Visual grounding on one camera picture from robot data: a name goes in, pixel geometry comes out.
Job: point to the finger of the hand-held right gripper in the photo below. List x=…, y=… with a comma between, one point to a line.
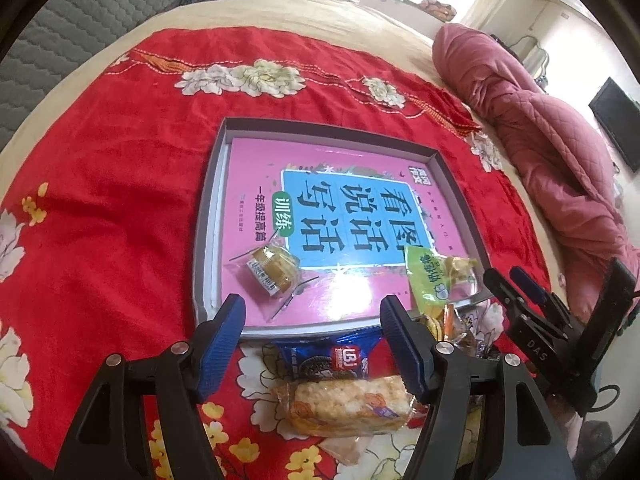
x=500, y=290
x=530, y=287

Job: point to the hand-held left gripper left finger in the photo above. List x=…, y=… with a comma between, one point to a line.
x=220, y=345

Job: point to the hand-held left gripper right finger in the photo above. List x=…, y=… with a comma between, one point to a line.
x=402, y=345

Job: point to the orange-top clear snack packet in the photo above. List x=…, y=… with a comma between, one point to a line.
x=440, y=325

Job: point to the green snack packet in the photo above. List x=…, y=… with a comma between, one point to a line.
x=425, y=280

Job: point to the rice cracker packet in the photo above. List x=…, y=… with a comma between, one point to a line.
x=345, y=405

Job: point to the blue cookie packet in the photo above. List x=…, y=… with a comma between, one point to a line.
x=320, y=360

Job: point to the grey shallow box tray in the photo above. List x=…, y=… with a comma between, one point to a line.
x=205, y=245

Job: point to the clear packet of yellow cake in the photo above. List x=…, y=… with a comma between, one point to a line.
x=275, y=267

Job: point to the pink quilted duvet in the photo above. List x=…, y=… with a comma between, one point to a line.
x=550, y=135

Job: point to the pink and blue book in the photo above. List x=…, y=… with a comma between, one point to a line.
x=260, y=170

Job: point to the red floral blanket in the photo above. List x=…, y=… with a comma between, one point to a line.
x=125, y=185

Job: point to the black television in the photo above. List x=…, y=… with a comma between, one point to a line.
x=617, y=120

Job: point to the colourful cloth on windowsill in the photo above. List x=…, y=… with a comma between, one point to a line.
x=437, y=10

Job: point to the beige bed sheet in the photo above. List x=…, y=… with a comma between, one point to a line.
x=325, y=10

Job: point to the grey quilted headboard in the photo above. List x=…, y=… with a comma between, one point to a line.
x=75, y=20

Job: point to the metal frame chair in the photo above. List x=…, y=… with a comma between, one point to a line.
x=530, y=55

